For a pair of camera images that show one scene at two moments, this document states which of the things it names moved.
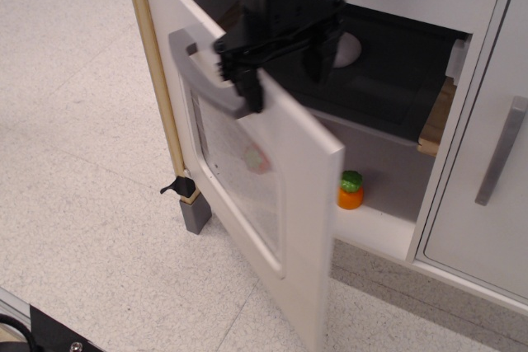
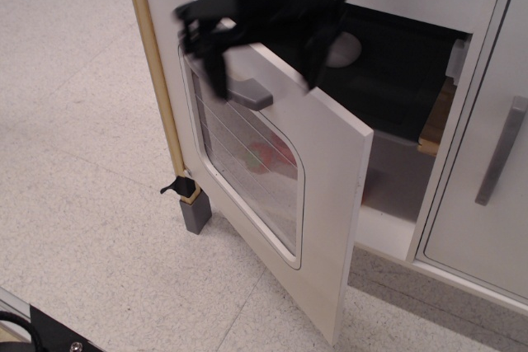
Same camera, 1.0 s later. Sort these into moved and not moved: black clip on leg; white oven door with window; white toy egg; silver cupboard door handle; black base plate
Moved: white oven door with window
Not moved: black base plate; silver cupboard door handle; white toy egg; black clip on leg
